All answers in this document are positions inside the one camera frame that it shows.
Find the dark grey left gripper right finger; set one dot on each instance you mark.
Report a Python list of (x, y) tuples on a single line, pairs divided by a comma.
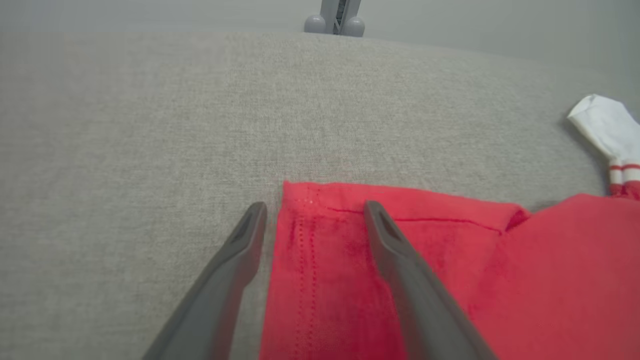
[(425, 310)]

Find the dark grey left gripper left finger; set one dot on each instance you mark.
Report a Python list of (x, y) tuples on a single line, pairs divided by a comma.
[(215, 300)]

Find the red garment striped white trim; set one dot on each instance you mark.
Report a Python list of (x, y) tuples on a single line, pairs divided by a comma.
[(330, 280)]

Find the grey metal frame post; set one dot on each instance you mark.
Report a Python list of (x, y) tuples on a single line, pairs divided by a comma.
[(334, 20)]

